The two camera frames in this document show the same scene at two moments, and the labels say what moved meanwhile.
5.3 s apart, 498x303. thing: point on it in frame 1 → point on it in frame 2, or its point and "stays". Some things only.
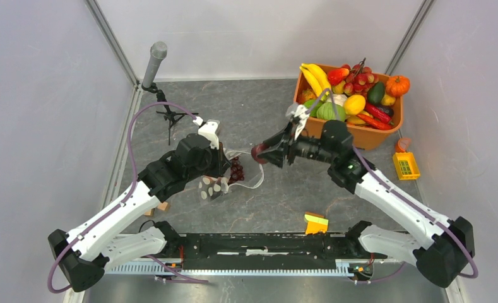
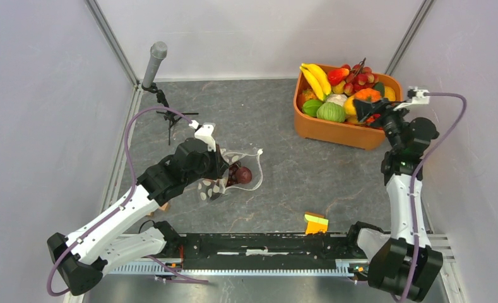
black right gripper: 281,144 → 365,109
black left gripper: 223,163 stays
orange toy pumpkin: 397,86 → 369,94
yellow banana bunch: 317,78 stays
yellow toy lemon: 354,104 stays
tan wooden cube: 163,206 stays
